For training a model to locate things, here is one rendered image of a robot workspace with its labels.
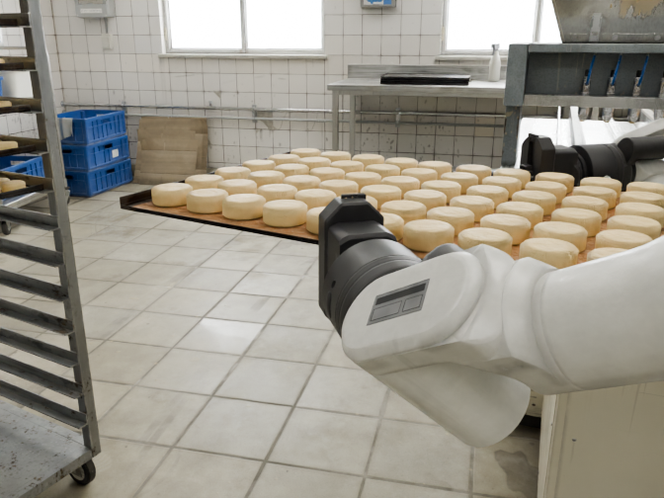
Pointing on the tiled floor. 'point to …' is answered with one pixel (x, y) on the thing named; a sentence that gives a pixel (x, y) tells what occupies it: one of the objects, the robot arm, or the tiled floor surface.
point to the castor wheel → (86, 473)
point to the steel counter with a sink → (361, 80)
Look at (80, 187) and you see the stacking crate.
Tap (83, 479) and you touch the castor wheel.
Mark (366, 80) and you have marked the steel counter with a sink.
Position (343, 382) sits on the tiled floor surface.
